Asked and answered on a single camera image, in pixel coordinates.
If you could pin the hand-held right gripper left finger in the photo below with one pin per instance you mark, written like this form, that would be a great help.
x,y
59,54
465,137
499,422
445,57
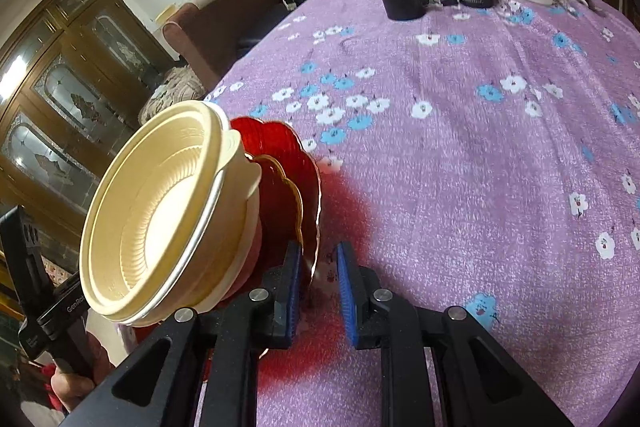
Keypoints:
x,y
294,287

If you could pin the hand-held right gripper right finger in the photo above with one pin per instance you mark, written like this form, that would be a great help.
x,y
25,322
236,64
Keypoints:
x,y
346,297

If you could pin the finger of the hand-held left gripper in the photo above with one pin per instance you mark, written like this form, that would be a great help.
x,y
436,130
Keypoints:
x,y
65,307

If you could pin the red gold-rimmed plate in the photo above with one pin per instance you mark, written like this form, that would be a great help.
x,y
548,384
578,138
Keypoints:
x,y
280,197

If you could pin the beige plastic bowl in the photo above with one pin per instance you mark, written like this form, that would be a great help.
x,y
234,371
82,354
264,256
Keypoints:
x,y
140,217
240,207

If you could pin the white foam bowl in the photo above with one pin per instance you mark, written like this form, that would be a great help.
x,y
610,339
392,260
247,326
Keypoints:
x,y
212,207

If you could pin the person's left hand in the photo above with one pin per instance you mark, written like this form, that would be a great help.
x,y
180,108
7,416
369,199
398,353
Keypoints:
x,y
70,394

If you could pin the brown glass-door cabinet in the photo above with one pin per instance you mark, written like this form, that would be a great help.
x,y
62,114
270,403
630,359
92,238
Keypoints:
x,y
65,97

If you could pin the purple floral tablecloth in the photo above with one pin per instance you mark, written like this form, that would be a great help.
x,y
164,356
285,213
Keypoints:
x,y
450,157

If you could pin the patterned cushion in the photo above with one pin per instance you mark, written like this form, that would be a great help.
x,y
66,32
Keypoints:
x,y
172,94

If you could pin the brown armchair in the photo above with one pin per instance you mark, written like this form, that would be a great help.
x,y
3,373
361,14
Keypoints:
x,y
225,22

